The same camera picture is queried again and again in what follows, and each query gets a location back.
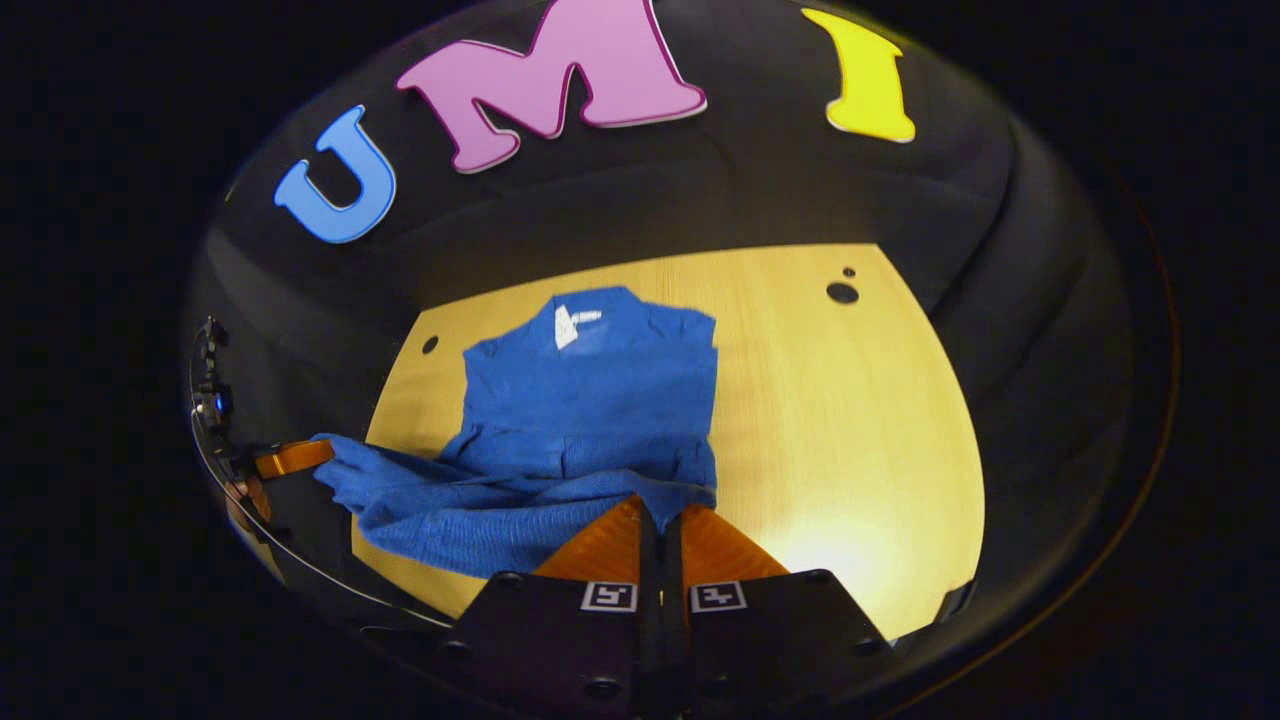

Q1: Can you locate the blue corduroy jacket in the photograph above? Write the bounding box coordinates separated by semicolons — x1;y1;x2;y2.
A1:
310;285;721;581

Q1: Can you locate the black backdrop cloth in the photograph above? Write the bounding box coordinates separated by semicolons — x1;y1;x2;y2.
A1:
185;0;1136;691

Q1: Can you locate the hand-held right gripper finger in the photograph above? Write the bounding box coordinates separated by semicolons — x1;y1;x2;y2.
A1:
665;503;896;720
440;495;665;720

